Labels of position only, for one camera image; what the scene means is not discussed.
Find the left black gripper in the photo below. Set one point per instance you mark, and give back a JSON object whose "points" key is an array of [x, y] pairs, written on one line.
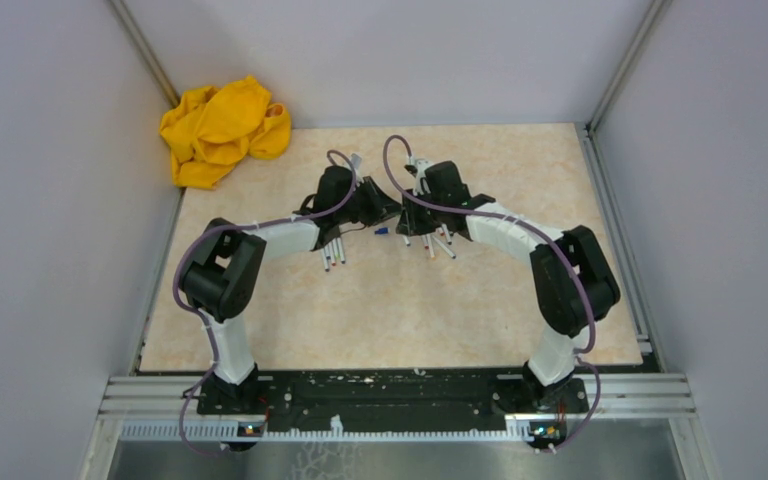
{"points": [[381, 204]]}

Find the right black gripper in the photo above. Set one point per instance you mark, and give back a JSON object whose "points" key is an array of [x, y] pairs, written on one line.
{"points": [[409, 224]]}

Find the orange white marker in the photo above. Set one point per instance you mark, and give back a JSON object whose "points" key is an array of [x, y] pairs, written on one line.
{"points": [[431, 251]]}

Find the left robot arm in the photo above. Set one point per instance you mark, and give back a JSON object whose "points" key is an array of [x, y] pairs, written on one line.
{"points": [[217, 274]]}

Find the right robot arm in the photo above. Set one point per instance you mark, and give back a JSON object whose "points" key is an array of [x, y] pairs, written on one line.
{"points": [[575, 287]]}

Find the yellow crumpled cloth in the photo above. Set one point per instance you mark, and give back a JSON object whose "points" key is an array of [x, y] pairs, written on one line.
{"points": [[212, 129]]}

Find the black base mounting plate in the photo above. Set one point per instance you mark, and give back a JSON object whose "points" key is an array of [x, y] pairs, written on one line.
{"points": [[412, 418]]}

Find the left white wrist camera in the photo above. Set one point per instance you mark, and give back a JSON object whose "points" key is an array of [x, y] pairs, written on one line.
{"points": [[356, 161]]}

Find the slotted cable duct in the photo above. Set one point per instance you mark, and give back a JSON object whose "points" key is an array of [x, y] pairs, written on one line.
{"points": [[229, 431]]}

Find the aluminium frame rail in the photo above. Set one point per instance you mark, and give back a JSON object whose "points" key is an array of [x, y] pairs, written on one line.
{"points": [[621, 395]]}

